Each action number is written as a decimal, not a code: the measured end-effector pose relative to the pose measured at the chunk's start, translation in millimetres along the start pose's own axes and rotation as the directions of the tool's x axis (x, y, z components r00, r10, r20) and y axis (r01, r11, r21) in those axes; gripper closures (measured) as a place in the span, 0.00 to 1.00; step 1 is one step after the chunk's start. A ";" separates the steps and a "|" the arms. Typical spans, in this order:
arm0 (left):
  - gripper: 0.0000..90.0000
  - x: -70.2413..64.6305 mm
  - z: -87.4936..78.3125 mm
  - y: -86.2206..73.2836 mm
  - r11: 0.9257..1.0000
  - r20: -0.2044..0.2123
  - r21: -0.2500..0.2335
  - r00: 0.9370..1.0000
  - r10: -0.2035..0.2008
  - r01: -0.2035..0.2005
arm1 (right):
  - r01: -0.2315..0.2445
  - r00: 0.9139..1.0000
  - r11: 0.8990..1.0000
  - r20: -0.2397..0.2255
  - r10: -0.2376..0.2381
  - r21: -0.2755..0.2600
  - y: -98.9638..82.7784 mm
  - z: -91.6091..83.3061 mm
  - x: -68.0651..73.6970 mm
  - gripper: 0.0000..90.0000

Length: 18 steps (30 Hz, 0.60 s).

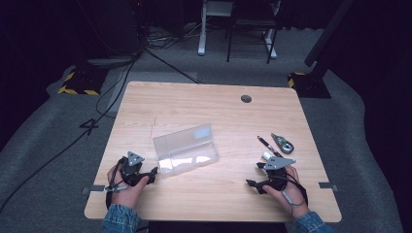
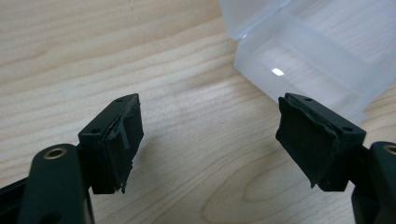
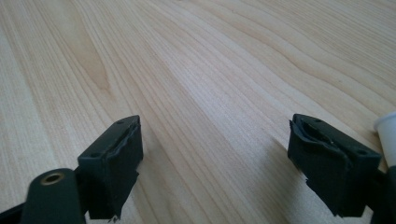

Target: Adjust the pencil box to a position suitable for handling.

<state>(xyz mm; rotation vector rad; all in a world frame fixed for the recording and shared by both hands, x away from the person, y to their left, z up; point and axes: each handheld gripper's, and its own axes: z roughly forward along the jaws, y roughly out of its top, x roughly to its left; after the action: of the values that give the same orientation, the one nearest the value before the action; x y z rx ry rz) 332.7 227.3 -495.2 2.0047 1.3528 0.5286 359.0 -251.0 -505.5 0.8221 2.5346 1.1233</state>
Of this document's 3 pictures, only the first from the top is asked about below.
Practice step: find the person's left hand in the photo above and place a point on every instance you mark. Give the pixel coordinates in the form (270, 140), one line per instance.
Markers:
(128, 195)

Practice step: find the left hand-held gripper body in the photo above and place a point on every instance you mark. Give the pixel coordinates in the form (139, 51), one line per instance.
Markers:
(132, 170)

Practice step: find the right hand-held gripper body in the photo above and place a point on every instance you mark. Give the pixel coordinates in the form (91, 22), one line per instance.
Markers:
(278, 178)

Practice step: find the black pen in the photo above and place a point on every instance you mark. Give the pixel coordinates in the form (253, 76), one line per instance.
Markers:
(268, 147)

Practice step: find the grey gripper plug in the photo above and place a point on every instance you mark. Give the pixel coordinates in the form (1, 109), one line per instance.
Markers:
(287, 197)
(116, 188)

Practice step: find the dark computer tower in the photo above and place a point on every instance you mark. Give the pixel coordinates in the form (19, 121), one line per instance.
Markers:
(124, 26)

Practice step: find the black metal chair frame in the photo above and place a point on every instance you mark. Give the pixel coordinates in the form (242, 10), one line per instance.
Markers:
(251, 22)

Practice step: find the clear plastic pencil case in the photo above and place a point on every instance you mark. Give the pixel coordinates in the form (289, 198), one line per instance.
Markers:
(184, 150)

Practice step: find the grey left gripper plug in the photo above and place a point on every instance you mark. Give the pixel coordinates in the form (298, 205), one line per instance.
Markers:
(116, 188)

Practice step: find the white desk leg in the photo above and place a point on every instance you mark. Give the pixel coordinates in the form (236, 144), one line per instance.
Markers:
(271, 43)
(202, 32)

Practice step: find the grey table edge bracket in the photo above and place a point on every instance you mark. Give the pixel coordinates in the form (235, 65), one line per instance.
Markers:
(94, 189)
(327, 185)

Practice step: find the grey green correction tape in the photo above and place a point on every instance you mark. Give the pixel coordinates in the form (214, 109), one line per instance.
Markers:
(283, 144)

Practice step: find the grey right gripper plug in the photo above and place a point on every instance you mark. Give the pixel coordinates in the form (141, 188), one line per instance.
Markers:
(287, 197)

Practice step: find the black striped stand base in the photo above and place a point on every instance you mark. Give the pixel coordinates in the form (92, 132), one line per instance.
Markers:
(307, 85)
(82, 82)

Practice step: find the person's right hand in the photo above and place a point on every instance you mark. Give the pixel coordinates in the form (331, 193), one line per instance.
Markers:
(296, 197)

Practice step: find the black slanted stand pole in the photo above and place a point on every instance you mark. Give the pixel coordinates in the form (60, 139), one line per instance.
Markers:
(327, 35)

